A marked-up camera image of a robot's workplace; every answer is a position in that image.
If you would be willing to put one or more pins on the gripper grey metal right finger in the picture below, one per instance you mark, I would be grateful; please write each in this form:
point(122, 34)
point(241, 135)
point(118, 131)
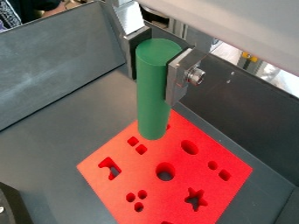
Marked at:
point(183, 72)

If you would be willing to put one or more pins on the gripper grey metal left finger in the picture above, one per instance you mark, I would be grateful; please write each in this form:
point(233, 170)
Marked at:
point(131, 42)

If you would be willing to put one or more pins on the green cylinder peg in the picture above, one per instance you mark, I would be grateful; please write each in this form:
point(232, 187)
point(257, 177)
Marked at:
point(153, 54)

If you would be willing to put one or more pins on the red shape sorter block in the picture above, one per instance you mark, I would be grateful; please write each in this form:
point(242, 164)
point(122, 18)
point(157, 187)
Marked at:
point(177, 180)

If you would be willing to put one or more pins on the black curved holder stand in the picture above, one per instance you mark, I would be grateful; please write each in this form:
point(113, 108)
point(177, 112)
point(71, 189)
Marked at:
point(13, 208)

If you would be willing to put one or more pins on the dark grey enclosure panels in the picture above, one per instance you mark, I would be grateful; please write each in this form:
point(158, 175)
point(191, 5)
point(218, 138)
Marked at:
point(67, 99)

